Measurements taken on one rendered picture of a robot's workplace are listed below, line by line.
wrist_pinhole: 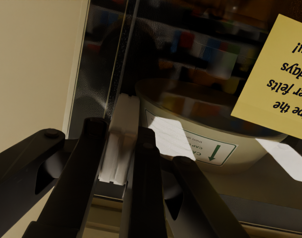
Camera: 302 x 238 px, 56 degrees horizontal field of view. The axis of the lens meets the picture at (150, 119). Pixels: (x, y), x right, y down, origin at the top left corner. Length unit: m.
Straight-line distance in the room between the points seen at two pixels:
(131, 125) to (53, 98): 0.56
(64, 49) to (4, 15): 0.14
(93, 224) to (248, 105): 0.16
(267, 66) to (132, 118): 0.11
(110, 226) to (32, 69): 0.51
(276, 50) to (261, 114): 0.05
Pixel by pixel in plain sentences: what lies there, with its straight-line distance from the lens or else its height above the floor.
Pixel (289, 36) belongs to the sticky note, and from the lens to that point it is 0.22.
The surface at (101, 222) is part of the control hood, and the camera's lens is 0.26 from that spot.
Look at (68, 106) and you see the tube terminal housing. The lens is 0.24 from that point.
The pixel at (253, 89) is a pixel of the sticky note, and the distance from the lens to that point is 0.22.
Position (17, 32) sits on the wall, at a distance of 0.70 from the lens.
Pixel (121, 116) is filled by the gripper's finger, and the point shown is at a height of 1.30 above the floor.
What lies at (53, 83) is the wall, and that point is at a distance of 0.70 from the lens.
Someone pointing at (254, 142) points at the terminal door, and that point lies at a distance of 0.24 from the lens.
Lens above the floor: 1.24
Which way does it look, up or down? 20 degrees up
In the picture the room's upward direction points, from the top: 165 degrees counter-clockwise
